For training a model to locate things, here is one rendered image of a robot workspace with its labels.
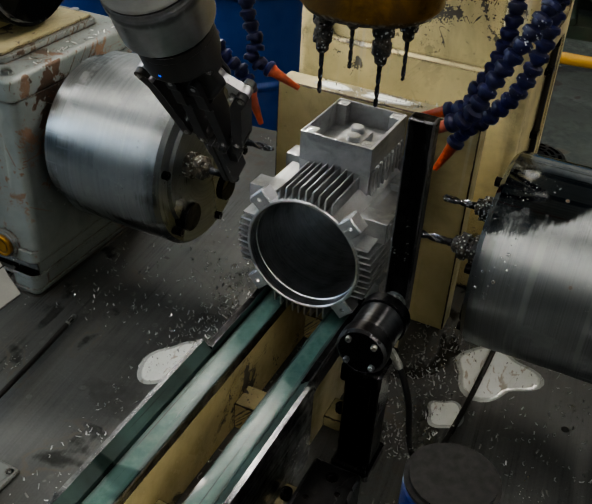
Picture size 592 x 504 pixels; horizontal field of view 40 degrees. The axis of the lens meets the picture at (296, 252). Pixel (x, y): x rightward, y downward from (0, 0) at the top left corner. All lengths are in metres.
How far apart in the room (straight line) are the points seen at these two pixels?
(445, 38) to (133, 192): 0.49
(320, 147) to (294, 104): 0.17
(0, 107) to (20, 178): 0.11
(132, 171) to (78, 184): 0.10
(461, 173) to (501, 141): 0.12
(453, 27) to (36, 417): 0.78
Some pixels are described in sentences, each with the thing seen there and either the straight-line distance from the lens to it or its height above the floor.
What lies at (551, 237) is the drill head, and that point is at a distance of 0.94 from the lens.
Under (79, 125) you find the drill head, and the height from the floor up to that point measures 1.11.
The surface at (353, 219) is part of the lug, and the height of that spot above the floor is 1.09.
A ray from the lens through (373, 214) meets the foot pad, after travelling 1.02.
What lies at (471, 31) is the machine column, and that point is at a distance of 1.21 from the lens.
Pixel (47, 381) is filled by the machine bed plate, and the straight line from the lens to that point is 1.20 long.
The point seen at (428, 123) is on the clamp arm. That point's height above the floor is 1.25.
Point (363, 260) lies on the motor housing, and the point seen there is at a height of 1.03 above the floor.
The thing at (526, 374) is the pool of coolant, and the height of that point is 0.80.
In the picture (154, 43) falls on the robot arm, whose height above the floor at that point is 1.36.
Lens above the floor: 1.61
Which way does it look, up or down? 35 degrees down
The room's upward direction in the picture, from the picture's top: 3 degrees clockwise
